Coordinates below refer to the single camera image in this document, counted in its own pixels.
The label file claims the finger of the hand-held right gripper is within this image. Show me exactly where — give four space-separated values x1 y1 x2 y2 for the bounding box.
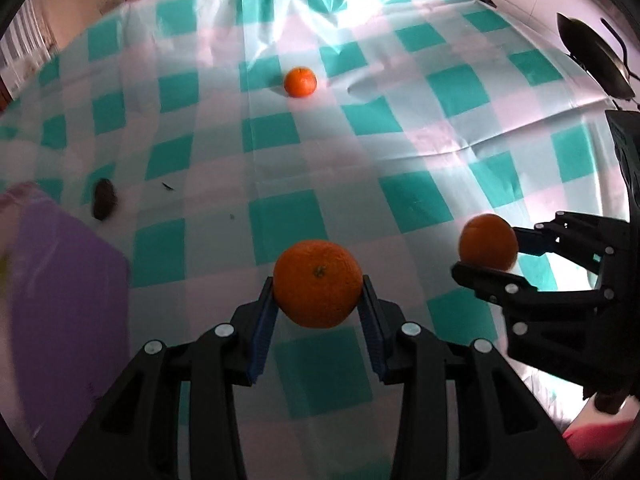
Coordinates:
451 261 615 387
514 211 631 269

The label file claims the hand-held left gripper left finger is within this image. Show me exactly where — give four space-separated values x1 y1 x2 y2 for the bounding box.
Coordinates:
54 276 279 480

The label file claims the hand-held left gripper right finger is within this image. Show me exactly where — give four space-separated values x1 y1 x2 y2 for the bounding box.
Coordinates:
356 274 587 480

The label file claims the orange tangerine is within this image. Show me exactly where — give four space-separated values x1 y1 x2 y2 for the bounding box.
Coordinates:
283 66 318 98
273 240 363 329
459 213 519 272

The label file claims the purple plastic box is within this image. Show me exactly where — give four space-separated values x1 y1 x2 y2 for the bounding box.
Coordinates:
0 182 132 478

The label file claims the pink cloth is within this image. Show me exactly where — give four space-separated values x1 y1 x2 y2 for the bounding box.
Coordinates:
562 417 632 461

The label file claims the black frying pan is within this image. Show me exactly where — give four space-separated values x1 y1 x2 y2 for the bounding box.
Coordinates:
556 12 640 101

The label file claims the dark brown round fruit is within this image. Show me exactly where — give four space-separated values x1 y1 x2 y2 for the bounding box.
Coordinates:
91 178 119 222

